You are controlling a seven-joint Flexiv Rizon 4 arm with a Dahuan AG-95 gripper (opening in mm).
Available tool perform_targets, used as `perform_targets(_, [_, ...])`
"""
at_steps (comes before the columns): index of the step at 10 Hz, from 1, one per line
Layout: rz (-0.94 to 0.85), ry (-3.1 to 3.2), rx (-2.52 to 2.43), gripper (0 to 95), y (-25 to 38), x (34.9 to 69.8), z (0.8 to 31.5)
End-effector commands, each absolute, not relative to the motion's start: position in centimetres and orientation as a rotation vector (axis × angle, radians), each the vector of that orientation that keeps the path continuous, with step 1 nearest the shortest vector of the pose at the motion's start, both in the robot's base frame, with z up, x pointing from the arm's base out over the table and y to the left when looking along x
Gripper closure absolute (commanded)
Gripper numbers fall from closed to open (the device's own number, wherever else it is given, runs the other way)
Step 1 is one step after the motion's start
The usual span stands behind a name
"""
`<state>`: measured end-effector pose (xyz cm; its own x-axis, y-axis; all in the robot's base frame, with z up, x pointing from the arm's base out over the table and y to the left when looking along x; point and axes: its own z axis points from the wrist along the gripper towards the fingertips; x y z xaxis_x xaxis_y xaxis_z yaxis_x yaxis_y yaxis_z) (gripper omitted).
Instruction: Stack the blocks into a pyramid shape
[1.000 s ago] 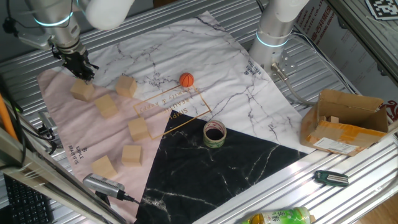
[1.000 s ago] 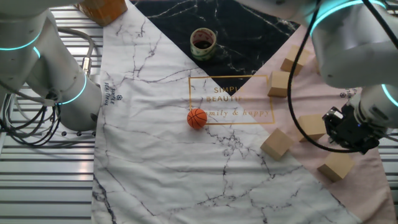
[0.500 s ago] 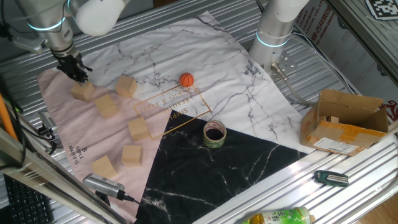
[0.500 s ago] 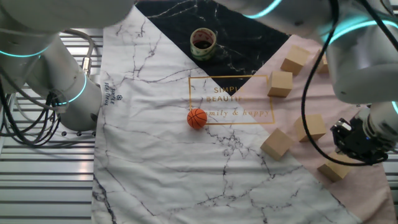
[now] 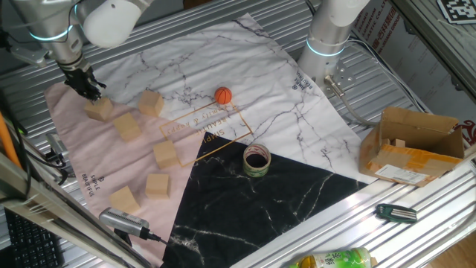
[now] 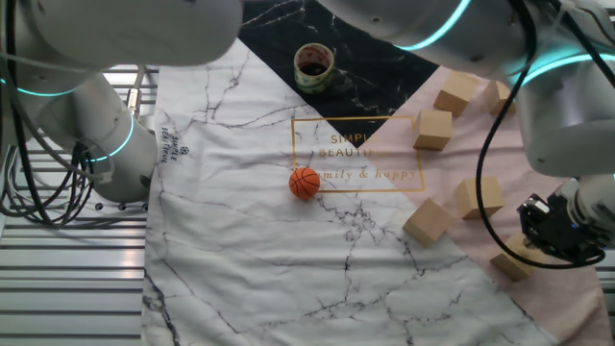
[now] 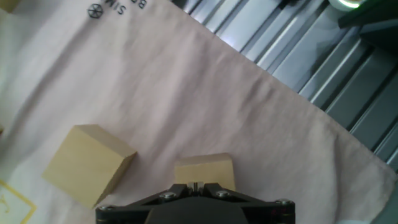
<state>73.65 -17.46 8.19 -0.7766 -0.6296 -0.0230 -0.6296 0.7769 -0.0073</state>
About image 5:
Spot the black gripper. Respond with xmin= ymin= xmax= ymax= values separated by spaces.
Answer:
xmin=58 ymin=62 xmax=108 ymax=103

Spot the wooden cube block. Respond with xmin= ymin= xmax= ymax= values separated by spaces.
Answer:
xmin=138 ymin=89 xmax=165 ymax=118
xmin=144 ymin=173 xmax=171 ymax=200
xmin=152 ymin=139 xmax=179 ymax=170
xmin=112 ymin=112 xmax=143 ymax=142
xmin=109 ymin=185 xmax=141 ymax=215
xmin=83 ymin=95 xmax=114 ymax=123

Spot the orange pole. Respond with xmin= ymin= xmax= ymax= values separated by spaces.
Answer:
xmin=0 ymin=111 xmax=22 ymax=170

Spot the small orange basketball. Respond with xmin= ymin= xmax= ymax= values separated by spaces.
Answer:
xmin=213 ymin=86 xmax=234 ymax=106

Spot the black keyboard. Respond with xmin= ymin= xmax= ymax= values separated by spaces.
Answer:
xmin=3 ymin=208 xmax=66 ymax=268

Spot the marble pink black cloth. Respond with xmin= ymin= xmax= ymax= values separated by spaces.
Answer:
xmin=43 ymin=13 xmax=376 ymax=268

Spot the roll of clear tape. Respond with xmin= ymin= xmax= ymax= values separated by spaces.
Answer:
xmin=242 ymin=143 xmax=272 ymax=178

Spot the green tea bottle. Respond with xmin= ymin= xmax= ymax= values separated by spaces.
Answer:
xmin=286 ymin=247 xmax=375 ymax=268

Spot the cardboard sheet with red print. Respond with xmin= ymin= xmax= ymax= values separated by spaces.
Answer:
xmin=351 ymin=0 xmax=476 ymax=150

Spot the green hex key set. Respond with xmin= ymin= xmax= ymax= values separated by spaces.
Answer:
xmin=374 ymin=202 xmax=419 ymax=224

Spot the open cardboard box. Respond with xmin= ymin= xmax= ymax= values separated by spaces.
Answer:
xmin=358 ymin=106 xmax=466 ymax=188

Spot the black white marker board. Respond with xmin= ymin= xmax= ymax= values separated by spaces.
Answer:
xmin=437 ymin=0 xmax=476 ymax=25

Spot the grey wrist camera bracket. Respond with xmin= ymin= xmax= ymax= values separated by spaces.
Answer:
xmin=0 ymin=29 xmax=52 ymax=68

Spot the black cable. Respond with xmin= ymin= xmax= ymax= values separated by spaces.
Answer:
xmin=0 ymin=89 xmax=33 ymax=202

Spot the aluminium frame beam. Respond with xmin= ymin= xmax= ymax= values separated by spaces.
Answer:
xmin=0 ymin=152 xmax=153 ymax=268
xmin=390 ymin=0 xmax=476 ymax=105

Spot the silver depth camera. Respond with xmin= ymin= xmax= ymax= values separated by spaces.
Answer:
xmin=98 ymin=206 xmax=150 ymax=239

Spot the grey cable with connector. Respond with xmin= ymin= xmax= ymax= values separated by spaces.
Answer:
xmin=323 ymin=74 xmax=380 ymax=127

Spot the white cable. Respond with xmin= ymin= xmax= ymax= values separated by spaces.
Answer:
xmin=347 ymin=39 xmax=428 ymax=112

